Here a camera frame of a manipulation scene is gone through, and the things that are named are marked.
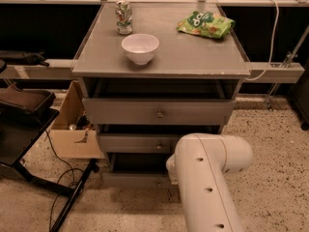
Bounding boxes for green snack bag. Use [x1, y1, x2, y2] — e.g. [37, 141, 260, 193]
[177, 11, 235, 39]

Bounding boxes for grey bottom drawer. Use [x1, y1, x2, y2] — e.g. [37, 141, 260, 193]
[103, 153, 172, 189]

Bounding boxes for open cardboard box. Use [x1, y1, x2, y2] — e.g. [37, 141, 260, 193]
[50, 81, 104, 159]

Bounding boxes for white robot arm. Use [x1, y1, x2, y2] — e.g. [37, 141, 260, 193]
[166, 133, 253, 232]

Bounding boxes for black floor cable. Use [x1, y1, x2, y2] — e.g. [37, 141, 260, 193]
[43, 129, 85, 232]

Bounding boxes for grey drawer cabinet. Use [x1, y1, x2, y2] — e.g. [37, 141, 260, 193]
[70, 1, 251, 179]

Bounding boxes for green patterned drink can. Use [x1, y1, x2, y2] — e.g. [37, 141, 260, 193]
[115, 0, 133, 35]

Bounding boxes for white ceramic bowl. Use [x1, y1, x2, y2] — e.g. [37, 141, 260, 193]
[122, 34, 159, 66]

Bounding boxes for grey middle drawer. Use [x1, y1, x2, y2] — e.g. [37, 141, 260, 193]
[98, 134, 179, 154]

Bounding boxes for grey drawer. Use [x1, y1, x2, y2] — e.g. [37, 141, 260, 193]
[98, 134, 179, 154]
[83, 98, 235, 126]
[103, 153, 172, 189]

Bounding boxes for metal rail frame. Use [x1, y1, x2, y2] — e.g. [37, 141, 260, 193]
[0, 0, 309, 85]

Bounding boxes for black rolling stand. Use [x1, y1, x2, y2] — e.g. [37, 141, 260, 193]
[0, 59, 99, 232]

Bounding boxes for black object on rail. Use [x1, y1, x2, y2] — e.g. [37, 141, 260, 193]
[0, 50, 49, 67]

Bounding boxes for grey top drawer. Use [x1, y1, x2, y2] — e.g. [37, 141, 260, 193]
[83, 98, 235, 126]

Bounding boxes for white hanging cable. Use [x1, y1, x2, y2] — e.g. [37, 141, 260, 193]
[243, 0, 280, 82]

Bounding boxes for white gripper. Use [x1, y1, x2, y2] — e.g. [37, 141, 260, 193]
[166, 155, 178, 185]

